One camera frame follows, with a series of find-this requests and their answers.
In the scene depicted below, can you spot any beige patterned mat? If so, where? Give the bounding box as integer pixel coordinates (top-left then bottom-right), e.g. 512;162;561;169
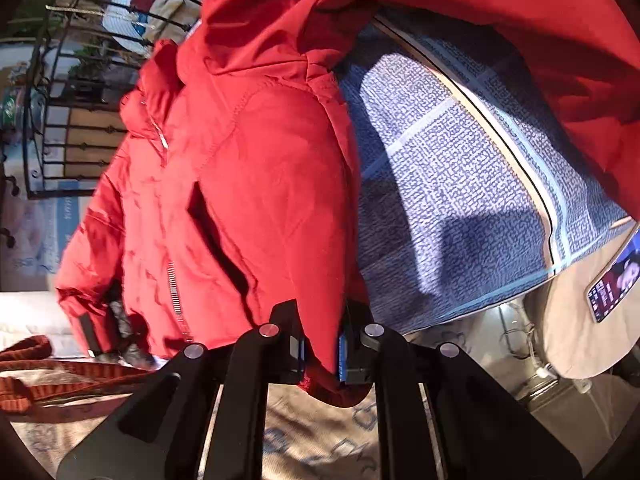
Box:
10;385;436;480

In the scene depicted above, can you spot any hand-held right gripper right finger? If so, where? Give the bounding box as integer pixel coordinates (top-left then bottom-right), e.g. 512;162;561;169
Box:
337;300;583;480

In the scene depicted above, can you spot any black iron railing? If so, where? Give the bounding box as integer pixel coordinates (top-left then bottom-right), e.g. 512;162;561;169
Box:
20;0;221;201

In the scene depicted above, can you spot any pale printed sheet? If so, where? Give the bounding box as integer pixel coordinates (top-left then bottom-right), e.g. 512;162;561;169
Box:
7;197;96;281

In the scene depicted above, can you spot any white cable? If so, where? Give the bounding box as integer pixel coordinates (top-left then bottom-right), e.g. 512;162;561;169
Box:
500;305;561;391

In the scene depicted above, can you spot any white cloth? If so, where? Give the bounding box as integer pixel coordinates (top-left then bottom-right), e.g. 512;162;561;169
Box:
0;292;76;356

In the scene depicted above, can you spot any red padded jacket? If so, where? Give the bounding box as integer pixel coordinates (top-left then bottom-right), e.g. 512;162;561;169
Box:
54;0;640;408

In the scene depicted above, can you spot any blue patterned bed sheet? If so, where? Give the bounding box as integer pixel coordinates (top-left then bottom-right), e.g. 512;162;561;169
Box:
337;15;636;336

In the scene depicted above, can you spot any red-brown woven strap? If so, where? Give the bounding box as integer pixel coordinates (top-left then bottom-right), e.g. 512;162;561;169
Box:
0;335;161;411

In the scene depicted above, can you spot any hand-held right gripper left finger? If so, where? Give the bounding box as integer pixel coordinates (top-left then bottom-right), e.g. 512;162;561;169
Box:
56;300;307;480

